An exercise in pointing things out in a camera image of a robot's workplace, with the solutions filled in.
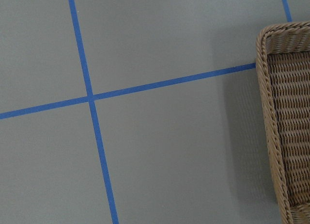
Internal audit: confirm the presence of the brown wicker basket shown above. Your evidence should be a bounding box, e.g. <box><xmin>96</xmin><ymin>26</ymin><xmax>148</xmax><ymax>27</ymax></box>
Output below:
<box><xmin>256</xmin><ymin>21</ymin><xmax>310</xmax><ymax>224</ymax></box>

